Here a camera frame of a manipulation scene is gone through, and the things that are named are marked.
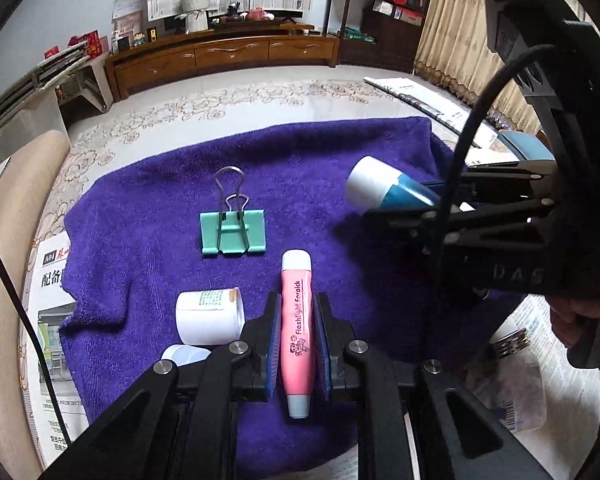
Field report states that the pink flashlight pen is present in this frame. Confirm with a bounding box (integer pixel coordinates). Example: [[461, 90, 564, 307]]
[[279, 249, 315, 419]]

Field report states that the blue white lotion tube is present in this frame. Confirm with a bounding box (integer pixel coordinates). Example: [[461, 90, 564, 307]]
[[346, 156, 440, 212]]

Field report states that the white tape roll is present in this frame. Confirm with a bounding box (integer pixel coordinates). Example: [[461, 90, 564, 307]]
[[175, 287, 246, 347]]

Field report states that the green binder clip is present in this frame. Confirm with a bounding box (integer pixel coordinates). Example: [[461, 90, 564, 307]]
[[199, 166, 266, 257]]

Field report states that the clear candy bottle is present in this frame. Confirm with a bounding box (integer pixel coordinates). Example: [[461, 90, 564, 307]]
[[466, 346, 547, 434]]

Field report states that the right hand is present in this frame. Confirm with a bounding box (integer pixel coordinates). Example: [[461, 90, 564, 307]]
[[546, 297, 600, 348]]

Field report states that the blue chair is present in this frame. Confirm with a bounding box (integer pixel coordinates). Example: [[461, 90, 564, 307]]
[[498, 130, 554, 162]]

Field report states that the folded newspaper stack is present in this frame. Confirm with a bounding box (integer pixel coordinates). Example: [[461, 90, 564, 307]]
[[363, 76, 499, 150]]

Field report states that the purple towel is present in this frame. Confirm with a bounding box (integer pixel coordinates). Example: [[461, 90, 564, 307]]
[[58, 116, 524, 480]]

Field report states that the beige curtain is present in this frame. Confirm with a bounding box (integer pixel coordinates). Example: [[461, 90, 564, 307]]
[[415, 0, 600, 105]]

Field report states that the dark display shelf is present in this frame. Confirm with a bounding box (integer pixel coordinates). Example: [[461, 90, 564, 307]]
[[323, 0, 430, 74]]

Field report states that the large newspaper spread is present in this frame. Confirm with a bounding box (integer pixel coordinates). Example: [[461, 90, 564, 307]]
[[27, 232, 88, 467]]

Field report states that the wooden tv cabinet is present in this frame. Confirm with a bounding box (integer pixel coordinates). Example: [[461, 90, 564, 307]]
[[105, 21, 339, 102]]

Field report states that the white vase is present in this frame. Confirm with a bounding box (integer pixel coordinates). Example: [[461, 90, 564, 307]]
[[181, 0, 209, 34]]

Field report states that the folded cardboard stack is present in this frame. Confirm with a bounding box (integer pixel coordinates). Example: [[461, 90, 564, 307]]
[[0, 41, 90, 164]]

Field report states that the black cable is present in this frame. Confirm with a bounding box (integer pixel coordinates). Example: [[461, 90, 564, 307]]
[[429, 44, 556, 271]]

